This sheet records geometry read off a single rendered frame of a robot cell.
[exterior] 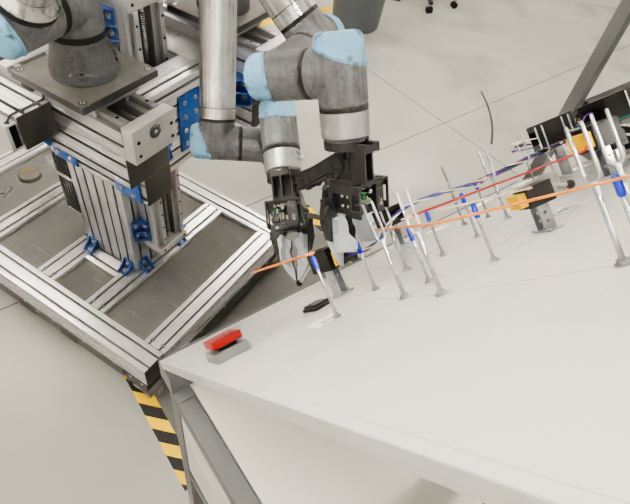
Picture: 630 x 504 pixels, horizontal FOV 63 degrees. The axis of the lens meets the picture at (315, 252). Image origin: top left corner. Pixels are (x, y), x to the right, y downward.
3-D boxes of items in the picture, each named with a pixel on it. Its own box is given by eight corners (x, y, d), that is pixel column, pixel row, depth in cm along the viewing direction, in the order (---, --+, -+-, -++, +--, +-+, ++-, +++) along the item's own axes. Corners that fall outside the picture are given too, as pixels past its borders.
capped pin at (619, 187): (642, 259, 48) (611, 173, 47) (658, 257, 47) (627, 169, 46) (633, 265, 47) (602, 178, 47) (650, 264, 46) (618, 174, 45)
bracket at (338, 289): (345, 289, 96) (335, 265, 95) (354, 288, 94) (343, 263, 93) (328, 299, 93) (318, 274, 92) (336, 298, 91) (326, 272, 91)
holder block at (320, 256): (329, 266, 96) (321, 247, 96) (348, 262, 92) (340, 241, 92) (313, 275, 94) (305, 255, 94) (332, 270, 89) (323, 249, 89)
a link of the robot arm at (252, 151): (242, 136, 119) (242, 116, 108) (290, 139, 120) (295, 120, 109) (241, 169, 117) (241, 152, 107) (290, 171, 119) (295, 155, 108)
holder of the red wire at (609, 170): (660, 155, 99) (642, 103, 98) (610, 179, 96) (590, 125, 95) (637, 161, 104) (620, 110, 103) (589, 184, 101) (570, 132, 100)
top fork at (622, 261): (621, 268, 48) (569, 126, 47) (608, 267, 50) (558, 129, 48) (640, 260, 48) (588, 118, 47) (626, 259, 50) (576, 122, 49)
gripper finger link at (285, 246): (276, 280, 97) (271, 232, 98) (283, 282, 102) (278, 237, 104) (292, 278, 96) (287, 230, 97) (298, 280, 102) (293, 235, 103)
